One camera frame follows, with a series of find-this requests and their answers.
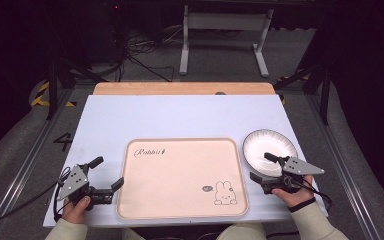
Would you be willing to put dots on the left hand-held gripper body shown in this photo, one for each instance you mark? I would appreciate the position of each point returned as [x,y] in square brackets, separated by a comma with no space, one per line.
[76,182]

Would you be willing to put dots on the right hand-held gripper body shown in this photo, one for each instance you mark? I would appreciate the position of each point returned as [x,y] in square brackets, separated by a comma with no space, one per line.
[298,166]

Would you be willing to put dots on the white plate with dark rim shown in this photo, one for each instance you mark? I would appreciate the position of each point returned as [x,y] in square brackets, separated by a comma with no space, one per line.
[263,148]

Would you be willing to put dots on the person's left hand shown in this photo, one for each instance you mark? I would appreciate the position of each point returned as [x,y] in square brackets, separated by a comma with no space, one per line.
[76,210]

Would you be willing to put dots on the person's right hand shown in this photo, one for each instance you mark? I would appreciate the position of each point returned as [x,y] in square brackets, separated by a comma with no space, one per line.
[295,197]

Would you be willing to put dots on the black wristband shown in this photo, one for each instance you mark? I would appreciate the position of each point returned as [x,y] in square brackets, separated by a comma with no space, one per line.
[301,204]

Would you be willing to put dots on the pink tray with rabbit print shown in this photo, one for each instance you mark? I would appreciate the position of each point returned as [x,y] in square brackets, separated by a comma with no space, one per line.
[176,180]

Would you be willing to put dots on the yellow black hazard tape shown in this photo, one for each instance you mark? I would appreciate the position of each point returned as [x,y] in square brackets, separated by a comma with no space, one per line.
[41,96]

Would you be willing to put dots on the black tripod stand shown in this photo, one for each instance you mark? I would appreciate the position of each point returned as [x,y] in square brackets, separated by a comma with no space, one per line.
[320,83]
[55,83]

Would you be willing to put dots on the white metal stand frame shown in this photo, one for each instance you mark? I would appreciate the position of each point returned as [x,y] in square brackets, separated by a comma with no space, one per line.
[225,21]

